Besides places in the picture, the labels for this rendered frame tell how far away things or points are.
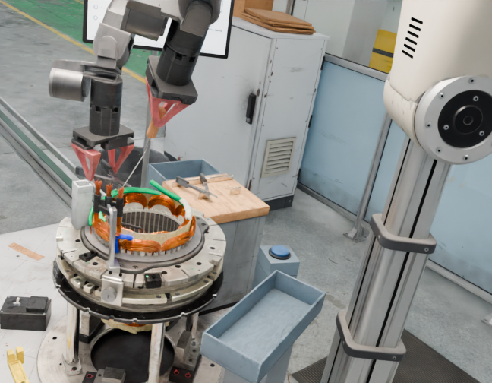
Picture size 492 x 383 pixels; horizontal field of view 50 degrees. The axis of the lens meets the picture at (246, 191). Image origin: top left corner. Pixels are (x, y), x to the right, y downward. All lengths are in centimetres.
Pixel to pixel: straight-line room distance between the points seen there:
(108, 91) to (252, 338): 51
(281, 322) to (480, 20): 59
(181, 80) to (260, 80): 235
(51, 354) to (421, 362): 190
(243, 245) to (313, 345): 135
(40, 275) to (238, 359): 76
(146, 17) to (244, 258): 71
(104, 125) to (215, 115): 257
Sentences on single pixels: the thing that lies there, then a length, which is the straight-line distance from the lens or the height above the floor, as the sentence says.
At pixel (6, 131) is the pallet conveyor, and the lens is 258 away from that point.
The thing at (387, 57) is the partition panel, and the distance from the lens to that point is 335.
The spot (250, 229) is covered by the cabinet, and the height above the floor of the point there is 101.
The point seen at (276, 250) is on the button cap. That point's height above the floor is 104.
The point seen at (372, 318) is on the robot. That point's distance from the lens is 113.
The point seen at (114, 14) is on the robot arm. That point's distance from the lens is 103.
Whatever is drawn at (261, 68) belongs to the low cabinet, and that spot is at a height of 100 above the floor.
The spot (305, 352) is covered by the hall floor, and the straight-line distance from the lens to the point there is 256.
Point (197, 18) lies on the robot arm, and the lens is 78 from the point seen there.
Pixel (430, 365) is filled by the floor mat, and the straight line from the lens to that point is 273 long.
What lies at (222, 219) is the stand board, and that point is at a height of 105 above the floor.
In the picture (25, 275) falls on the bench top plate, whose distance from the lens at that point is 149.
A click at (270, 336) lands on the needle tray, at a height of 102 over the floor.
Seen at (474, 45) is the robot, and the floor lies 154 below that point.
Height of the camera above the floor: 162
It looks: 24 degrees down
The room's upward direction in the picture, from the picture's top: 10 degrees clockwise
